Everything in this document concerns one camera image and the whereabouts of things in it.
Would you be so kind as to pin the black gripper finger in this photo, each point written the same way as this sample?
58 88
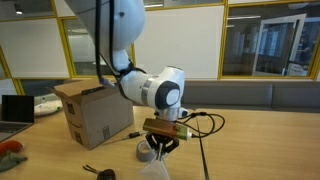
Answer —
170 146
153 143

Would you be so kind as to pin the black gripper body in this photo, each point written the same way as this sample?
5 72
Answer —
163 138

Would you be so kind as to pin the grey duct tape roll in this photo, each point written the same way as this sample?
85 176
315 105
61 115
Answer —
144 154

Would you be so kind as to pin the clear plastic bag of screws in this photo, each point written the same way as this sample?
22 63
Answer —
155 170

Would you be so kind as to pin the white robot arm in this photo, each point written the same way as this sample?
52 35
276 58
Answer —
133 20

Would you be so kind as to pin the brown cardboard shipping box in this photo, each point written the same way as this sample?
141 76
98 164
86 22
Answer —
100 116

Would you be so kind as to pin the grey upholstered bench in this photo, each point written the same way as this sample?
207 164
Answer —
233 95

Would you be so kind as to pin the dark open laptop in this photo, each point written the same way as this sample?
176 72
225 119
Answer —
16 110

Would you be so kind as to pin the red orange plush toy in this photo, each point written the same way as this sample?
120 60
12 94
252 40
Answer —
11 146

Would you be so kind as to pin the green cloth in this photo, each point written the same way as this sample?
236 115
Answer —
10 161

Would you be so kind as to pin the gold wrist camera bar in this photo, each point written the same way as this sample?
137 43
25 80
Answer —
160 127

